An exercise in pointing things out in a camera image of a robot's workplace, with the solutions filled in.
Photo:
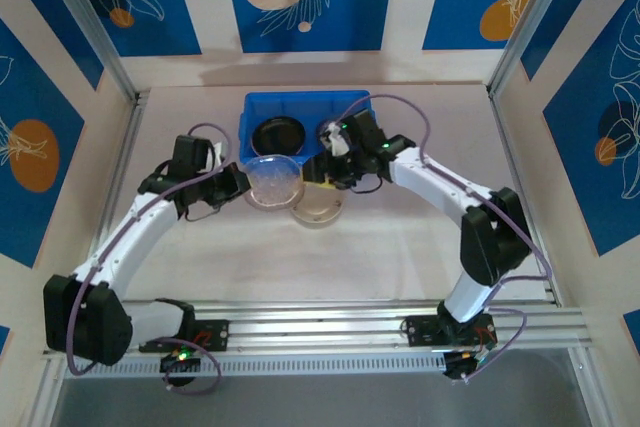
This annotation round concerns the cream floral ceramic plate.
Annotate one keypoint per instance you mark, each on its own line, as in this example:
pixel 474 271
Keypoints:
pixel 320 209

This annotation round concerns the pinkish clear glass plate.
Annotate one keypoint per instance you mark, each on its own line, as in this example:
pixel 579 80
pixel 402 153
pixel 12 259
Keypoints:
pixel 272 182

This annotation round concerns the black glossy plate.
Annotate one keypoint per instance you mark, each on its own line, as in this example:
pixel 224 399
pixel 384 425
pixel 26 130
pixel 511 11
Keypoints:
pixel 278 137

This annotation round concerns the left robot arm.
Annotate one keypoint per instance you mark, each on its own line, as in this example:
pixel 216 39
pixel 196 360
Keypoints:
pixel 130 232

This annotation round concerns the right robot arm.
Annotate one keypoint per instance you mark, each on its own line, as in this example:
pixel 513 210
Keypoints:
pixel 495 242

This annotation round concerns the blue plastic bin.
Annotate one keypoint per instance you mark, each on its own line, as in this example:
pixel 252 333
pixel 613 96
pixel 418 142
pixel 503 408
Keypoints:
pixel 300 104

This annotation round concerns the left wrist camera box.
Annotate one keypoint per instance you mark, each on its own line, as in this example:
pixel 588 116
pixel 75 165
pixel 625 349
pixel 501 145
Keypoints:
pixel 217 152

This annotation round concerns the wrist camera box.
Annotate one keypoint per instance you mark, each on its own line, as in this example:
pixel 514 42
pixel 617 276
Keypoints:
pixel 339 142
pixel 217 152

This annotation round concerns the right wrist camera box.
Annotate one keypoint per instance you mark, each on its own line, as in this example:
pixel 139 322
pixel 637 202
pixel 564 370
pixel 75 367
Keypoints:
pixel 339 142

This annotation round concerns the aluminium side rail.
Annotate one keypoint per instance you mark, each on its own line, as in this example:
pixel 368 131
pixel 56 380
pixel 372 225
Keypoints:
pixel 510 157
pixel 125 157

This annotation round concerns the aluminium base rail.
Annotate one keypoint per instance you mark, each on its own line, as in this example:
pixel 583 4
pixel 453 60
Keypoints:
pixel 320 327

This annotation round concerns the aluminium frame post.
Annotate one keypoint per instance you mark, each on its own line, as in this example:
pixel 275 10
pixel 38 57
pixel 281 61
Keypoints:
pixel 525 22
pixel 95 32

